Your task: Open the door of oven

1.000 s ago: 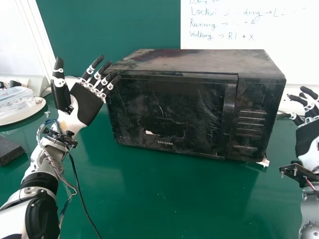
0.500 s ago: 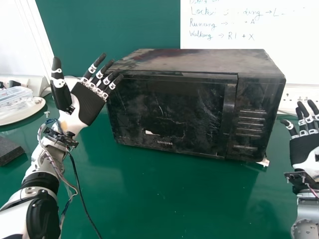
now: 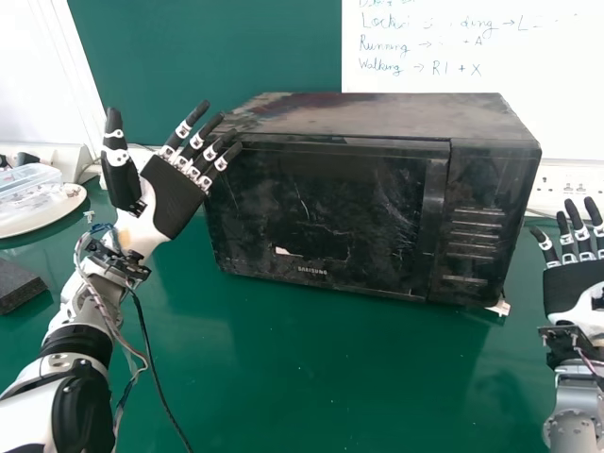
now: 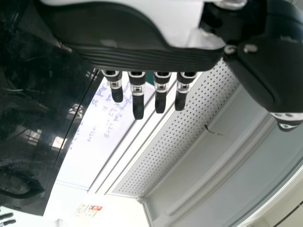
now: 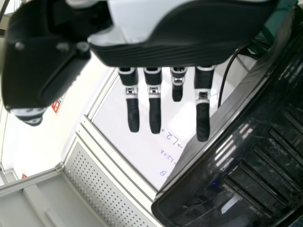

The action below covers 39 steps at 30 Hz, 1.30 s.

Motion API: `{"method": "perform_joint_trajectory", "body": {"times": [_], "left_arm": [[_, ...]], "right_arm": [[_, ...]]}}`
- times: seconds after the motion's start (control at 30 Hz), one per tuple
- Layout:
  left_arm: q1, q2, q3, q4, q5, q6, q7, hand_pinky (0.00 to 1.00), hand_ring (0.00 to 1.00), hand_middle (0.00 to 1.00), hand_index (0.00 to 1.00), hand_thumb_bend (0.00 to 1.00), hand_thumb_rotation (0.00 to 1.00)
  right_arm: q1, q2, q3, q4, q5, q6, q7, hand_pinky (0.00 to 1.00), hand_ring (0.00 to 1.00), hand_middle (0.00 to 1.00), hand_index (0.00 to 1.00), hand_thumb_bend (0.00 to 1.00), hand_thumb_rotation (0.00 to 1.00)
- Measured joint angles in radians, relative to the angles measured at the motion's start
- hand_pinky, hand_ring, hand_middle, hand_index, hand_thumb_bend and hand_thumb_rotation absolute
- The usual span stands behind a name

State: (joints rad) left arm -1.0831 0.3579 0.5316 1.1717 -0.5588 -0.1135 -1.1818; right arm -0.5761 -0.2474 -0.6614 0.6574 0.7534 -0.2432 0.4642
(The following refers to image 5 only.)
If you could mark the whiteboard with aluminium frame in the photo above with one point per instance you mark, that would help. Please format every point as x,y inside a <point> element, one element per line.
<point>142,146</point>

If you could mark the white perforated panel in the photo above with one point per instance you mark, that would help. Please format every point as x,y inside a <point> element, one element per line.
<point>99,184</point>

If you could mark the red and white wall sign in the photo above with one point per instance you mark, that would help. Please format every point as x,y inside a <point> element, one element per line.
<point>56,107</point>

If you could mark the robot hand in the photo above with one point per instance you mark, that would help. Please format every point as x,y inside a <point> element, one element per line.
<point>189,30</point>

